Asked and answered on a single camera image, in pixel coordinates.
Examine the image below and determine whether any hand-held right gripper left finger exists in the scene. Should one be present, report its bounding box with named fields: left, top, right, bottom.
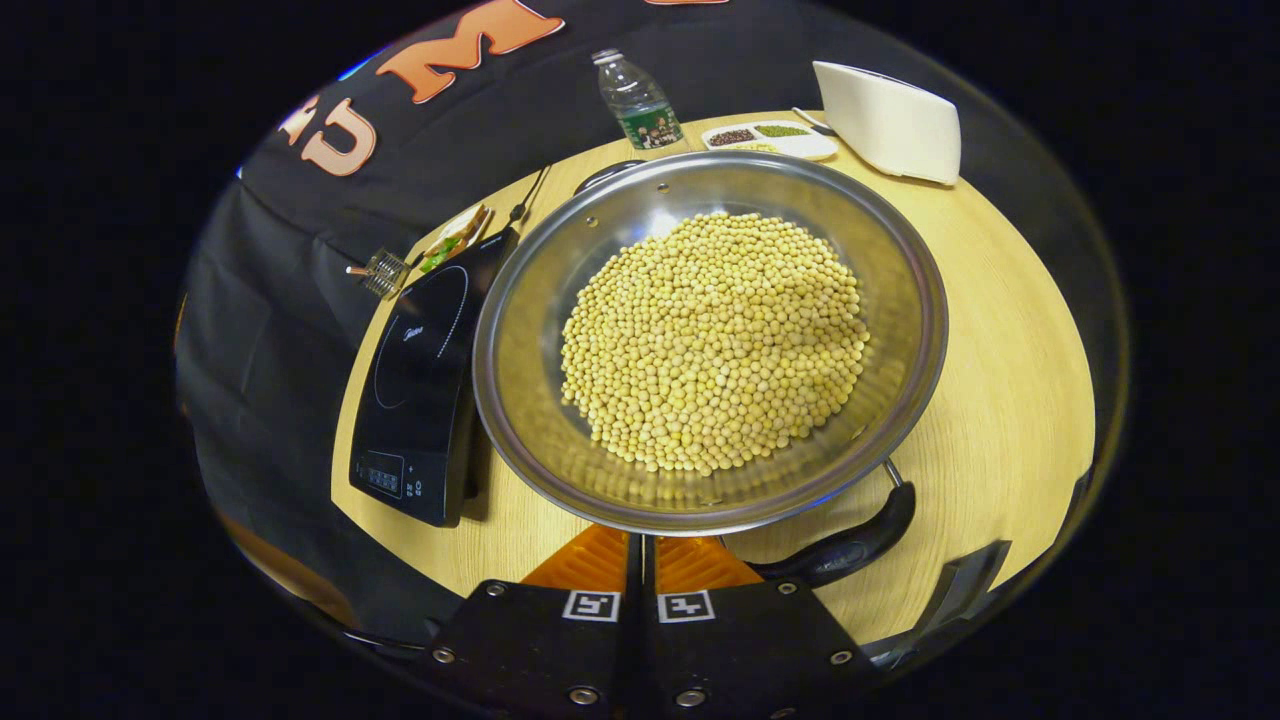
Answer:
left=425, top=523, right=641, bottom=720

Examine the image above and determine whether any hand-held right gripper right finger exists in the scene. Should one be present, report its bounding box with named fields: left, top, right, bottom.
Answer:
left=640, top=535, right=881, bottom=720

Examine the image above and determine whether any black induction cooktop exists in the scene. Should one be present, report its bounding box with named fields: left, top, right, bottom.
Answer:
left=348, top=226, right=521, bottom=529

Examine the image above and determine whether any pile of yellow soybeans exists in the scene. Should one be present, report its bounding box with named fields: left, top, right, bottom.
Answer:
left=560, top=210, right=871, bottom=477

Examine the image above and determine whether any stainless steel pot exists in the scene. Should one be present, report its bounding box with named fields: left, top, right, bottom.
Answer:
left=471, top=150, right=949, bottom=591

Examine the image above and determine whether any white plate with food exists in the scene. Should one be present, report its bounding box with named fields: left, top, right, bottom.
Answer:
left=418, top=203, right=495, bottom=275

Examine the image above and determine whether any white divided bean plate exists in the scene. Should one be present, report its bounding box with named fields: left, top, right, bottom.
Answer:
left=700, top=120, right=839, bottom=163

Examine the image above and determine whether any white toaster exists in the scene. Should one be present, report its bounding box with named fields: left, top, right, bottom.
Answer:
left=812, top=60, right=963, bottom=187

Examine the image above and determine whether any clear plastic water bottle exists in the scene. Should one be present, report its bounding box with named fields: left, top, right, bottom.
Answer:
left=590, top=48, right=689, bottom=153

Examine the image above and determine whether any small metal wire rack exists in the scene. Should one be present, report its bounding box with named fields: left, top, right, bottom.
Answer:
left=345, top=247, right=411, bottom=301

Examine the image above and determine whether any black cooktop cable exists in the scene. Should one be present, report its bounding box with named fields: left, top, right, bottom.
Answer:
left=505, top=163, right=553, bottom=229

